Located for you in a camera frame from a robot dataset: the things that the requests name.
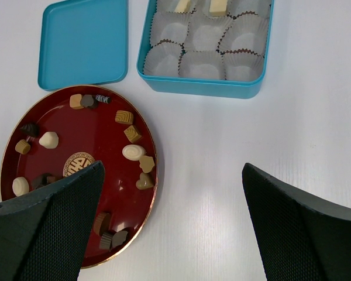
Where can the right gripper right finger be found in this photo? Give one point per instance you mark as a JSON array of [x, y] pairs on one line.
[[300, 236]]

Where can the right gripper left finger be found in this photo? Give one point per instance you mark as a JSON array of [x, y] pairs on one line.
[[44, 233]]

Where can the white square chocolate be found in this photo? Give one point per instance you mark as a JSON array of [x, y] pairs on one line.
[[218, 7]]

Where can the white rectangular chocolate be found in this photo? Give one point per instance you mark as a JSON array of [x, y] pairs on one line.
[[182, 6]]

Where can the white round chocolate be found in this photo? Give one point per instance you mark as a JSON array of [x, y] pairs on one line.
[[20, 186]]

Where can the caramel round chocolate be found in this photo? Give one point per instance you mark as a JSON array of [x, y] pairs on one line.
[[22, 147]]

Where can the white shell chocolate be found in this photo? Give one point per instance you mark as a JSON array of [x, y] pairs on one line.
[[49, 140]]

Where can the dark cone chocolate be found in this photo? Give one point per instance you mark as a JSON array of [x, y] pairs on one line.
[[30, 129]]

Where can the caramel heart chocolate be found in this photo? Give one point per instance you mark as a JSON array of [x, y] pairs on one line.
[[144, 182]]

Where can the white oval swirl chocolate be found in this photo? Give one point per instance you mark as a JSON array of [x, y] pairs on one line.
[[133, 152]]

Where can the caramel flower chocolate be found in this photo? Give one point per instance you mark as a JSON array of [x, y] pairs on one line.
[[146, 163]]

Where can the caramel leaf square chocolate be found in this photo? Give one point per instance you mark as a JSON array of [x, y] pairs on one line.
[[132, 134]]

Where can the dark flower chocolate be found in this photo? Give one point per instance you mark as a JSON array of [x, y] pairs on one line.
[[89, 101]]

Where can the caramel ridged chocolate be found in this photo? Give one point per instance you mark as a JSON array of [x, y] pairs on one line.
[[124, 117]]

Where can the striped cylinder chocolate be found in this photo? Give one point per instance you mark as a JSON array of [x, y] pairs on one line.
[[103, 99]]

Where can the red round plate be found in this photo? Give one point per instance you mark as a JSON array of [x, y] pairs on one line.
[[85, 136]]

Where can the teal tin lid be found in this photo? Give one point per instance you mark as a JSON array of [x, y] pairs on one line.
[[83, 42]]

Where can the teal tin box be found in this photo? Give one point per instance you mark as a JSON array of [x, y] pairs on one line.
[[200, 49]]

